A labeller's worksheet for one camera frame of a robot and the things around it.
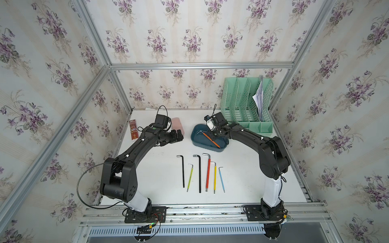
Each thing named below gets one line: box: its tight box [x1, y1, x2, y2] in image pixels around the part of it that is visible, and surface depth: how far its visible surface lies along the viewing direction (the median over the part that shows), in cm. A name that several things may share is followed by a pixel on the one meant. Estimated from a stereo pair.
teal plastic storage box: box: [190, 123, 229, 153], surface depth 102 cm
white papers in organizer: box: [252, 81, 264, 121], surface depth 95 cm
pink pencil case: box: [171, 117, 185, 137], surface depth 111 cm
